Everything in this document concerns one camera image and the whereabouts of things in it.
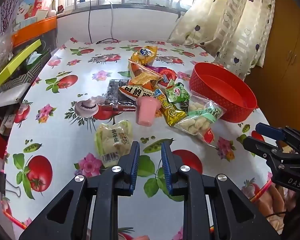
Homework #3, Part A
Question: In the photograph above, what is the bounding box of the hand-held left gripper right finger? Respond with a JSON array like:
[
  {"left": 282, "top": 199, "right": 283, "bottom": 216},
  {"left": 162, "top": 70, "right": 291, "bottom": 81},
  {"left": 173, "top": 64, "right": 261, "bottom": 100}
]
[{"left": 161, "top": 142, "right": 282, "bottom": 240}]

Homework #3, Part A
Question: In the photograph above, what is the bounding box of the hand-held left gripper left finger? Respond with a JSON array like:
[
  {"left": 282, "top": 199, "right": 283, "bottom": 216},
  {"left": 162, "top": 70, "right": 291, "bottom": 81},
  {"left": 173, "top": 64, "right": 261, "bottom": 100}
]
[{"left": 19, "top": 141, "right": 141, "bottom": 240}]

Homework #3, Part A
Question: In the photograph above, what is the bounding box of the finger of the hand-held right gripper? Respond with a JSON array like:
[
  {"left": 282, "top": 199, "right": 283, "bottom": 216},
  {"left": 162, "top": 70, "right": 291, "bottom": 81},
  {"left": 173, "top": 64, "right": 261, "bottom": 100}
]
[
  {"left": 242, "top": 136, "right": 284, "bottom": 160},
  {"left": 255, "top": 122, "right": 300, "bottom": 145}
]

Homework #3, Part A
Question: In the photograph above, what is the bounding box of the pale green snack packet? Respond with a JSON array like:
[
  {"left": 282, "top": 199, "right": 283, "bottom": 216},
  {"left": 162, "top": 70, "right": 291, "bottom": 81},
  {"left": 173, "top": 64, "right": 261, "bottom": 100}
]
[{"left": 94, "top": 120, "right": 133, "bottom": 168}]

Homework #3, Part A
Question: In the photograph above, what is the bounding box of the red plastic basket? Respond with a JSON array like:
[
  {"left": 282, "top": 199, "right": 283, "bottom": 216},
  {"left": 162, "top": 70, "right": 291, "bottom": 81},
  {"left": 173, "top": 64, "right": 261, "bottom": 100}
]
[{"left": 189, "top": 62, "right": 257, "bottom": 123}]

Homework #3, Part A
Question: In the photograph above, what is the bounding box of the black clear plum packet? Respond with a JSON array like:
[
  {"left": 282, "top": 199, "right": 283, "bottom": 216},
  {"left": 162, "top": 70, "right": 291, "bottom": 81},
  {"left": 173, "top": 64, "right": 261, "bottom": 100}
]
[{"left": 100, "top": 79, "right": 136, "bottom": 112}]

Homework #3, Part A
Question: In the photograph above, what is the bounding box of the purple snack packet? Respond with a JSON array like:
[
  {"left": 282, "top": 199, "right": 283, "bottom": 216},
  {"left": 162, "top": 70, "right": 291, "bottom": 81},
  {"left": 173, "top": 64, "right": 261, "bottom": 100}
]
[{"left": 146, "top": 65, "right": 165, "bottom": 74}]

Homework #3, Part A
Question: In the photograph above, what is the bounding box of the yellow chip bag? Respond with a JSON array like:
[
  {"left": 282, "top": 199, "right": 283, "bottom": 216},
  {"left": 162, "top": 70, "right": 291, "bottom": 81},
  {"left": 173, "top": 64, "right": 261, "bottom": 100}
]
[{"left": 129, "top": 45, "right": 158, "bottom": 67}]

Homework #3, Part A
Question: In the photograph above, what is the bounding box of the clear bag of white puffs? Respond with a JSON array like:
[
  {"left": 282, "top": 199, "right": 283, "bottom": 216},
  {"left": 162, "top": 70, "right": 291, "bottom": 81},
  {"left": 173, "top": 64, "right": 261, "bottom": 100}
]
[{"left": 173, "top": 93, "right": 227, "bottom": 145}]

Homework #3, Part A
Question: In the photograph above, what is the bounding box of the pink jelly cup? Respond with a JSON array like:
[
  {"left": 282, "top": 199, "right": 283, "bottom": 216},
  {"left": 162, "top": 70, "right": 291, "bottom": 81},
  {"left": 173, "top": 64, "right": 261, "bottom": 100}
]
[{"left": 136, "top": 97, "right": 161, "bottom": 126}]

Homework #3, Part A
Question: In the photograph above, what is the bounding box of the gold long snack packet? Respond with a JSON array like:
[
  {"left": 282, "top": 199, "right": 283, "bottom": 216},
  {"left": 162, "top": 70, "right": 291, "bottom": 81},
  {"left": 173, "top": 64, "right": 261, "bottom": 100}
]
[{"left": 154, "top": 89, "right": 187, "bottom": 127}]

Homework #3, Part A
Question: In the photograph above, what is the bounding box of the white packet with black letters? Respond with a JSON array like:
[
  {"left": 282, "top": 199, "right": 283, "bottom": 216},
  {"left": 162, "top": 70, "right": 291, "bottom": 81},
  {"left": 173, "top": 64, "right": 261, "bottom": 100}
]
[{"left": 118, "top": 85, "right": 157, "bottom": 103}]

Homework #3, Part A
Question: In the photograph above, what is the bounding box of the green pea snack packet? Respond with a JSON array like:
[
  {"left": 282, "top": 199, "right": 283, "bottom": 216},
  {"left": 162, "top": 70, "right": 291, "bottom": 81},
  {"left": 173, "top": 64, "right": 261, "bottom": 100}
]
[{"left": 164, "top": 79, "right": 190, "bottom": 104}]

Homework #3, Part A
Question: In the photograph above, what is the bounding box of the red jelly cup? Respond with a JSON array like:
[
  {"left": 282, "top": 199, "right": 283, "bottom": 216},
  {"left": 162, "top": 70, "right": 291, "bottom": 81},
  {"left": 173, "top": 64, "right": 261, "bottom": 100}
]
[{"left": 158, "top": 68, "right": 177, "bottom": 87}]

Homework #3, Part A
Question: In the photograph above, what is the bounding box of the orange triangular snack bag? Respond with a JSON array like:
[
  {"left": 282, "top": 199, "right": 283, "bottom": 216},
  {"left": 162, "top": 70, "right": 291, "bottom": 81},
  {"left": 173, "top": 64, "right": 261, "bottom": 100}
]
[{"left": 128, "top": 60, "right": 163, "bottom": 92}]

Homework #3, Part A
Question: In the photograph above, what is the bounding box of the cream heart print curtain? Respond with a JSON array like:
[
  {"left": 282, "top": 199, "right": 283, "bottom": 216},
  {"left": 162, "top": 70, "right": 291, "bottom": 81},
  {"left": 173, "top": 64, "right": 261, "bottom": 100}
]
[{"left": 167, "top": 0, "right": 275, "bottom": 80}]

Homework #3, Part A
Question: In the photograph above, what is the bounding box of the black binder clip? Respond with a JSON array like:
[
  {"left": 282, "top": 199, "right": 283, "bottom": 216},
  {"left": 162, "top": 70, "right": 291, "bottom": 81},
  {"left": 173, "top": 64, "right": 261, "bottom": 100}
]
[{"left": 0, "top": 172, "right": 22, "bottom": 198}]

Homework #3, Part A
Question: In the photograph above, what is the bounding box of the black white patterned box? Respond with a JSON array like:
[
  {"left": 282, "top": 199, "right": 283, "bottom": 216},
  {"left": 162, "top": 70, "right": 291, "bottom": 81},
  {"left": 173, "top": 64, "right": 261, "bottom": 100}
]
[{"left": 0, "top": 50, "right": 52, "bottom": 93}]

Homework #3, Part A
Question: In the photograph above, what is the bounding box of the black hook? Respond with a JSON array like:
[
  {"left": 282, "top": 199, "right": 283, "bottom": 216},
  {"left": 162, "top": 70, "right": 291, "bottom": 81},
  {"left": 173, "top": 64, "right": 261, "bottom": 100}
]
[{"left": 174, "top": 0, "right": 188, "bottom": 19}]

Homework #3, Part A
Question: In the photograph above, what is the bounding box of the orange shelf board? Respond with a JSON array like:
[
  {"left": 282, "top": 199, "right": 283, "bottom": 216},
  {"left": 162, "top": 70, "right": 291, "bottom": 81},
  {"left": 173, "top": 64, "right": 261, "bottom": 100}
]
[{"left": 11, "top": 16, "right": 57, "bottom": 47}]

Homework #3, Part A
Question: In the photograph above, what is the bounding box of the clear plastic bag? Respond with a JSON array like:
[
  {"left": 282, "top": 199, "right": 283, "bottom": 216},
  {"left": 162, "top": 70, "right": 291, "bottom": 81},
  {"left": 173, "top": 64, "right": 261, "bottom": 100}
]
[{"left": 0, "top": 34, "right": 14, "bottom": 75}]

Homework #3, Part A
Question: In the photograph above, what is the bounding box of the cartoon printed box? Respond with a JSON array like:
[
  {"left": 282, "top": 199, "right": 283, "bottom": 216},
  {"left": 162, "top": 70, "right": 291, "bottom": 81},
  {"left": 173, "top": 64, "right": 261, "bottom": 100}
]
[{"left": 14, "top": 0, "right": 44, "bottom": 28}]

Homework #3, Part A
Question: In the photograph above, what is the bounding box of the white cable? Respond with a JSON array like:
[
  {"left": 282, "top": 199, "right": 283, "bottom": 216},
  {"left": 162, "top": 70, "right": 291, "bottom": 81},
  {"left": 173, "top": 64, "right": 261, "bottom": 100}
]
[{"left": 109, "top": 1, "right": 115, "bottom": 39}]

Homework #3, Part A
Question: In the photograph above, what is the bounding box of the black cable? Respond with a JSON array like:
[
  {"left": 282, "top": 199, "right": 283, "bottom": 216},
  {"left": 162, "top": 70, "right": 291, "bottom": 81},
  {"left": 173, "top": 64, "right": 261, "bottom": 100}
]
[{"left": 88, "top": 0, "right": 120, "bottom": 44}]

